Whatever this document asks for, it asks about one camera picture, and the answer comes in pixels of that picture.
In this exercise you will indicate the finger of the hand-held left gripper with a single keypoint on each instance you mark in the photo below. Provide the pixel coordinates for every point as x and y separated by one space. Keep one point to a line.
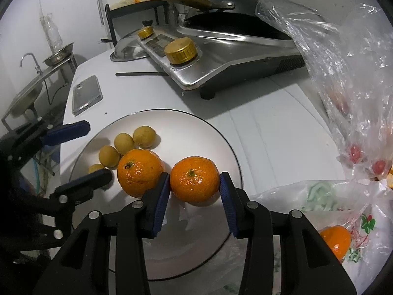
67 131
92 179

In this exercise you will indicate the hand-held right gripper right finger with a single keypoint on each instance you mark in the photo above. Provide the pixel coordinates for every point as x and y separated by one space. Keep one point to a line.
227 206

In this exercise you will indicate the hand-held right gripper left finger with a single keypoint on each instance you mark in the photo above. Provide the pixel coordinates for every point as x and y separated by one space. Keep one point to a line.
161 202

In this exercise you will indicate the yellow longan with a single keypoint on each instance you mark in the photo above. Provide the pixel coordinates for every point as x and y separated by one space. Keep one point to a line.
142 136
124 143
96 169
108 156

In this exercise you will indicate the orange mandarin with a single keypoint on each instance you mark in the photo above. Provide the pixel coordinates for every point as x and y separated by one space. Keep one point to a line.
138 172
193 181
336 241

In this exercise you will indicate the white plate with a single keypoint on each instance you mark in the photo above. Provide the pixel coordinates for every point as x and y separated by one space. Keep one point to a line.
196 129

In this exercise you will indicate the white printed plastic bag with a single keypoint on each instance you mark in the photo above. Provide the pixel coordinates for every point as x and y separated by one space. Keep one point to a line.
368 245

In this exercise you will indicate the clear plastic bag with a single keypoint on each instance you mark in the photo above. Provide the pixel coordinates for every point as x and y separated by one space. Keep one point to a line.
353 67

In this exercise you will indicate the smartphone in clear case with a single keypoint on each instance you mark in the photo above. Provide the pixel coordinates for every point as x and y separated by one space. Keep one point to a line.
87 95

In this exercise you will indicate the steel sink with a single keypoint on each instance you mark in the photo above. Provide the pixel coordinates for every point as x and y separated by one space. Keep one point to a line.
27 95

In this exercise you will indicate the steel strainer bowl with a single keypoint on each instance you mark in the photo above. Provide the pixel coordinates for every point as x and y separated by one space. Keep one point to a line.
58 56

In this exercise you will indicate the steel faucet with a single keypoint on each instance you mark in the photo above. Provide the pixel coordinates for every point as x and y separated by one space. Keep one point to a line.
30 58

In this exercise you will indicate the black stick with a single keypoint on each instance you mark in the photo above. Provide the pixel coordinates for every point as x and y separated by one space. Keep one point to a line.
141 74

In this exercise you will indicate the hanging clear plastic bottle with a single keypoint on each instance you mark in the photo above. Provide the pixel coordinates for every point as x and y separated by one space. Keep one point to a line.
52 32

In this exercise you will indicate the glass pot lid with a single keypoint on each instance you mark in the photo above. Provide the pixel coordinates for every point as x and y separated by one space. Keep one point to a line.
129 50

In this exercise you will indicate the small red tomato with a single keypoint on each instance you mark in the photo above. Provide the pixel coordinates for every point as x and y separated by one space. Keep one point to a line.
379 166
355 153

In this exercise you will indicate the black metal rack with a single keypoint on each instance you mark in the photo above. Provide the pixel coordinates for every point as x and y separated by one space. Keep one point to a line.
135 6

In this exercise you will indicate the stainless steel gas stove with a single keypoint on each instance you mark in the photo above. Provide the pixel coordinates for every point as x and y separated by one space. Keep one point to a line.
233 58

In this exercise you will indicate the white wall pipe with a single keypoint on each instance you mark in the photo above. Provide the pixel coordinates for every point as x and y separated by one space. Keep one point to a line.
99 0

